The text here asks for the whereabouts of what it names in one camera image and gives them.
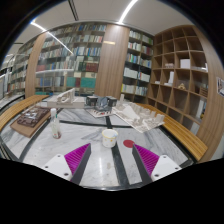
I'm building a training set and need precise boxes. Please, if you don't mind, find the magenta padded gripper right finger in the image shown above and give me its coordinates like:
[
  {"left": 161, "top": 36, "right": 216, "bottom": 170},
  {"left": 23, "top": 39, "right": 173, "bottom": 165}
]
[{"left": 131, "top": 143, "right": 183, "bottom": 185}]

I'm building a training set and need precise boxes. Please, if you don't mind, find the clear plastic water bottle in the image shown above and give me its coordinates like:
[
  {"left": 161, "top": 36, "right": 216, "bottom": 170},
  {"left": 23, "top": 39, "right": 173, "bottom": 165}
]
[{"left": 51, "top": 108, "right": 61, "bottom": 139}]

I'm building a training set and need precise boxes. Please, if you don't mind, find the white building model left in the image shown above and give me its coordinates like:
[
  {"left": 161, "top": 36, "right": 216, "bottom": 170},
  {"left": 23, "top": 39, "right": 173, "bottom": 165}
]
[{"left": 47, "top": 88, "right": 85, "bottom": 109}]

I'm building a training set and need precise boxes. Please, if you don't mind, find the middle bookshelf with books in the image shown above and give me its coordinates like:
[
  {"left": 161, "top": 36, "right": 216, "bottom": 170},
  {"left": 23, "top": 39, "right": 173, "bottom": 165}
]
[{"left": 121, "top": 29, "right": 153, "bottom": 102}]

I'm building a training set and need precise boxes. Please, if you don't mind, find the black and grey building model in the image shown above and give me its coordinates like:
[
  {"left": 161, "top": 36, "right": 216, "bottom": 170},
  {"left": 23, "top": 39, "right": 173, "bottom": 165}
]
[{"left": 85, "top": 95, "right": 117, "bottom": 118}]

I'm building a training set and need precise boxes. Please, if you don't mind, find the wooden bench right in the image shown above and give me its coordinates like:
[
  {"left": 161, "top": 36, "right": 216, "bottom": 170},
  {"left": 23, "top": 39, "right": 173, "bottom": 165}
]
[{"left": 139, "top": 103, "right": 208, "bottom": 161}]

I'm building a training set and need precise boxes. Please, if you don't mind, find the brown architectural model on board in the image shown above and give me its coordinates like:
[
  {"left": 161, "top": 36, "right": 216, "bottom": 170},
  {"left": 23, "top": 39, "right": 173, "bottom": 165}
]
[{"left": 10, "top": 106, "right": 50, "bottom": 138}]

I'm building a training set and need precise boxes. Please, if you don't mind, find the large bookshelf with books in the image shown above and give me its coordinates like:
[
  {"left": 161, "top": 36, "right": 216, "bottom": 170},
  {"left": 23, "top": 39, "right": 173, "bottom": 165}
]
[{"left": 35, "top": 22, "right": 107, "bottom": 96}]

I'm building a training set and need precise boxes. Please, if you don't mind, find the white paper cup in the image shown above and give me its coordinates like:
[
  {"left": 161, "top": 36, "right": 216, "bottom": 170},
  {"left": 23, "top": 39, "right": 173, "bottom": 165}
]
[{"left": 102, "top": 129, "right": 118, "bottom": 148}]

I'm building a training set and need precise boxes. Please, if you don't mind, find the wooden cubby shelf unit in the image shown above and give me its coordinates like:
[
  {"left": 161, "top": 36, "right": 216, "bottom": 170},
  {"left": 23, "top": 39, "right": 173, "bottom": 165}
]
[{"left": 145, "top": 25, "right": 211, "bottom": 136}]

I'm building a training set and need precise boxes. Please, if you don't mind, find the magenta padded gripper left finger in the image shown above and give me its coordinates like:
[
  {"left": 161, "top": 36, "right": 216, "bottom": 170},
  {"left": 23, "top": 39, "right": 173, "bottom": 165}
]
[{"left": 42, "top": 142, "right": 92, "bottom": 186}]

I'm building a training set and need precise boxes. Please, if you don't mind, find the wooden bench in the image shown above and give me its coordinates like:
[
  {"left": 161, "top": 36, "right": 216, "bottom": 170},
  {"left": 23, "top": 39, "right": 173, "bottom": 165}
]
[
  {"left": 0, "top": 95, "right": 47, "bottom": 131},
  {"left": 139, "top": 103, "right": 208, "bottom": 161}
]

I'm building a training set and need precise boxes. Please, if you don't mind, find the red round coaster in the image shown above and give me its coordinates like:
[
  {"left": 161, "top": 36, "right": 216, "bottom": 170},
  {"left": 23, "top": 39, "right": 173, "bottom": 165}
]
[{"left": 123, "top": 140, "right": 134, "bottom": 148}]

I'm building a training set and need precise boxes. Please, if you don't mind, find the white terrain model right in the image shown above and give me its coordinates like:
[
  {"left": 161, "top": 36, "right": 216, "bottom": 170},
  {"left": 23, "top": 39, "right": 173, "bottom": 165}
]
[{"left": 113, "top": 102, "right": 165, "bottom": 133}]

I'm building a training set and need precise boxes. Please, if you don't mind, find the wooden bench left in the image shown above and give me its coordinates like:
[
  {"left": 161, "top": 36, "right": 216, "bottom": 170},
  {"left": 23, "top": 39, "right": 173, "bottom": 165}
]
[{"left": 0, "top": 95, "right": 47, "bottom": 131}]

